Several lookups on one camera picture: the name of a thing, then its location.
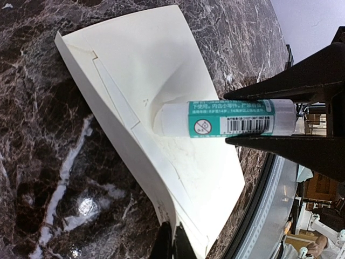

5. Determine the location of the green white glue stick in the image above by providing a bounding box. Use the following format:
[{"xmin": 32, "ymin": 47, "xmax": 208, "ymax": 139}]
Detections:
[{"xmin": 153, "ymin": 99, "xmax": 296, "ymax": 138}]

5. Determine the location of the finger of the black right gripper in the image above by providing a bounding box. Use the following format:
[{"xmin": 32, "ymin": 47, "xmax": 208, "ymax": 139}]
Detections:
[{"xmin": 225, "ymin": 135, "xmax": 344, "ymax": 182}]

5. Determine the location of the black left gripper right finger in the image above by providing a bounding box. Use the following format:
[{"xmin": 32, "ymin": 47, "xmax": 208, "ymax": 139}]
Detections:
[{"xmin": 224, "ymin": 43, "xmax": 344, "ymax": 102}]

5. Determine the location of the cream paper envelope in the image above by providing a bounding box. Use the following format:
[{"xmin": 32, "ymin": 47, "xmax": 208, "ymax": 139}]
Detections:
[{"xmin": 54, "ymin": 5, "xmax": 245, "ymax": 258}]

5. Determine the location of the white slotted cable duct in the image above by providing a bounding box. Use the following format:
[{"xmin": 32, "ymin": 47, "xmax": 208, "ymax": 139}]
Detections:
[{"xmin": 236, "ymin": 156, "xmax": 284, "ymax": 258}]

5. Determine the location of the black curved front rail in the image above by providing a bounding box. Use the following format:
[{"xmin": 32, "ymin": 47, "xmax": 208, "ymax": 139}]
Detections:
[{"xmin": 219, "ymin": 153, "xmax": 276, "ymax": 258}]

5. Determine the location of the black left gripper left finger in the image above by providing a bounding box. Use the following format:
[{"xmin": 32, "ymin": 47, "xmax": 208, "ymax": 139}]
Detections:
[{"xmin": 155, "ymin": 221, "xmax": 197, "ymax": 259}]

